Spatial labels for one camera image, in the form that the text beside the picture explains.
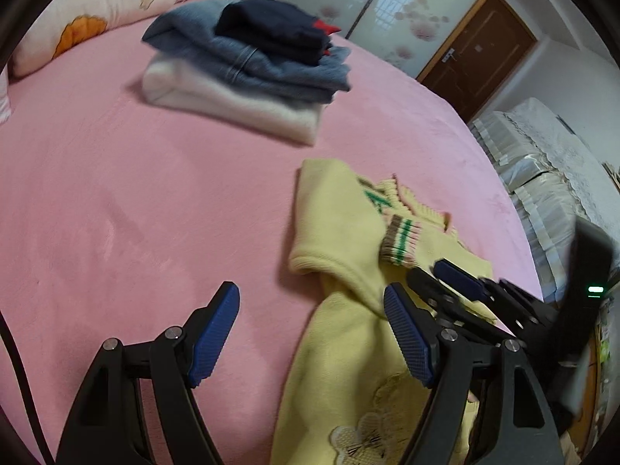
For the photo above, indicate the pink bed sheet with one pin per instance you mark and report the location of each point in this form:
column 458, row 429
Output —
column 169, row 213

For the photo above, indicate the folded navy garment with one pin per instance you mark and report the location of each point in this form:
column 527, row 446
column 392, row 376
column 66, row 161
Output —
column 276, row 26

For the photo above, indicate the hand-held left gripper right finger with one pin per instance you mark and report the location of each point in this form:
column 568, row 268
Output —
column 407, row 334

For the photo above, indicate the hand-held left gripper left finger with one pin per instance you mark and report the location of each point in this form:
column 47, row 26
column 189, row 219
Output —
column 215, row 329

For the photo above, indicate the floral sliding wardrobe door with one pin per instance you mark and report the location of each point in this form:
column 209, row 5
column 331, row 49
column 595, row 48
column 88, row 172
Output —
column 348, row 5

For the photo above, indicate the folded blue denim garment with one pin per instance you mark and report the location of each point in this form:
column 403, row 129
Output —
column 256, row 53

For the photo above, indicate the white lace covered sofa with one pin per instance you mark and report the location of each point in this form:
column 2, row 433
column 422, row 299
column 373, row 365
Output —
column 537, row 179

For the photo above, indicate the brown wooden door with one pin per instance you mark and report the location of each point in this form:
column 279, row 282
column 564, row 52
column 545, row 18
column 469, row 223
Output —
column 477, row 58

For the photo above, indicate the pink flower print pillow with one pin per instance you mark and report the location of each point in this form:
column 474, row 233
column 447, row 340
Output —
column 92, row 7

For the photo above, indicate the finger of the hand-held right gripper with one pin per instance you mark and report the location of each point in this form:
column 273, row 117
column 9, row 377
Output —
column 460, row 281

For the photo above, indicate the folded white garment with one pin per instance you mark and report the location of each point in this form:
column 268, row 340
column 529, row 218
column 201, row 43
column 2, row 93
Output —
column 232, row 99

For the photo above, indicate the yellow knit sweater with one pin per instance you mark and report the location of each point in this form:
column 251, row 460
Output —
column 358, row 339

